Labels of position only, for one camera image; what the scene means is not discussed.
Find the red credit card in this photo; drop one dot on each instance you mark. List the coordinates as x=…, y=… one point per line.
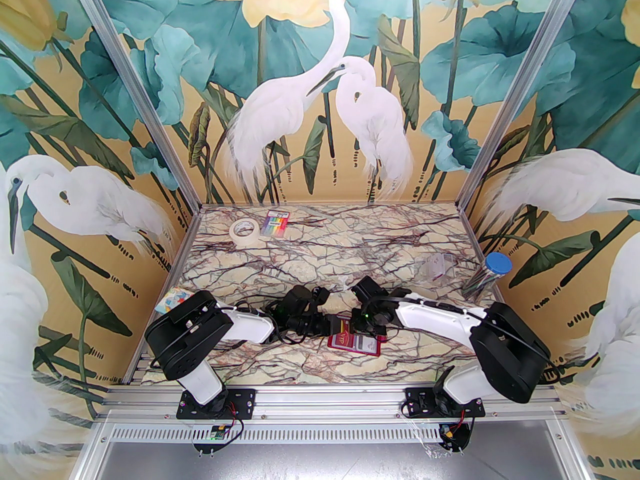
x=344, y=340

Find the red leather card holder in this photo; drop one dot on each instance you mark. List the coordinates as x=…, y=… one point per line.
x=370, y=352

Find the clear plastic card box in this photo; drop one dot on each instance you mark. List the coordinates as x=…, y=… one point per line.
x=427, y=270

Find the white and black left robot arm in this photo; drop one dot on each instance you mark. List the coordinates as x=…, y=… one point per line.
x=250, y=323

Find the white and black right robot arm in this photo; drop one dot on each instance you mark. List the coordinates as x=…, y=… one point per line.
x=435, y=315

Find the small clear tape scrap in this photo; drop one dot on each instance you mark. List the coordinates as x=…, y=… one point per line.
x=344, y=284

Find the pack of coloured markers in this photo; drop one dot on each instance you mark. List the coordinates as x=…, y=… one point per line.
x=277, y=225

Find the perforated metal strip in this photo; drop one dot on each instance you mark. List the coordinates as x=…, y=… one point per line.
x=325, y=434

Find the beige masking tape roll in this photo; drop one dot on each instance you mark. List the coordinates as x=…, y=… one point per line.
x=236, y=236

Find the clear tube with blue lid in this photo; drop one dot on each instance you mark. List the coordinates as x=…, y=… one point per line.
x=497, y=263

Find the steel sheet tray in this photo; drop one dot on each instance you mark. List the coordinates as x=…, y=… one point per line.
x=325, y=463

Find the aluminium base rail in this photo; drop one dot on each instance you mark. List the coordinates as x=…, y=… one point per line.
x=325, y=403

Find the black round bracket plate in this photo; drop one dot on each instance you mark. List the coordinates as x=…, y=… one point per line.
x=462, y=440

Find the aluminium frame post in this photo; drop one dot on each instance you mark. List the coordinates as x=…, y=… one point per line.
x=515, y=93
x=141, y=93

